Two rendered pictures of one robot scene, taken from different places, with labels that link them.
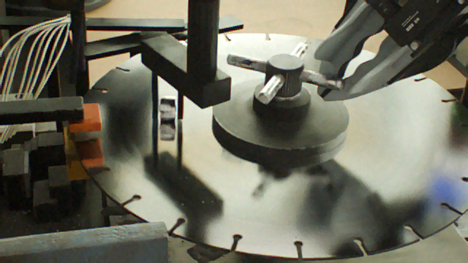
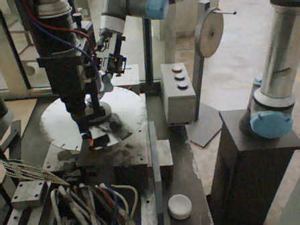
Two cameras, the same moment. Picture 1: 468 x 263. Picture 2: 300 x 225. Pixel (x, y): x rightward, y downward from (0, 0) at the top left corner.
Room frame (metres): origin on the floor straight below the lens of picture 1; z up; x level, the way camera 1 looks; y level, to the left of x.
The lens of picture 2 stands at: (0.20, 0.55, 1.43)
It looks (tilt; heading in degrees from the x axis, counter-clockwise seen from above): 37 degrees down; 283
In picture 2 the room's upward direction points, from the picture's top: 3 degrees counter-clockwise
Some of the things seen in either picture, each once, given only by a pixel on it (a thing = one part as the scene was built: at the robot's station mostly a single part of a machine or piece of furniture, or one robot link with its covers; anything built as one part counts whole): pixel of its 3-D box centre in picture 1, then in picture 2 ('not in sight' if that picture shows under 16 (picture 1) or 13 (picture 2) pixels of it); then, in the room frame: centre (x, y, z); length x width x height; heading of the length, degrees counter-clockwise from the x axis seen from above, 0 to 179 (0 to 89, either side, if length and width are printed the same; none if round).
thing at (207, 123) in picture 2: not in sight; (197, 70); (0.21, -1.23, 0.50); 0.50 x 0.50 x 1.00; 60
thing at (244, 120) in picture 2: not in sight; (260, 116); (-0.05, -0.29, 0.80); 0.15 x 0.15 x 0.10
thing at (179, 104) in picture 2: not in sight; (175, 92); (0.29, -0.39, 0.82); 0.28 x 0.11 x 0.15; 105
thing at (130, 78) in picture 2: not in sight; (120, 90); (0.55, -0.37, 0.82); 0.18 x 0.18 x 0.15; 15
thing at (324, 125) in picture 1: (281, 107); (93, 110); (0.52, -0.04, 0.96); 0.11 x 0.11 x 0.03
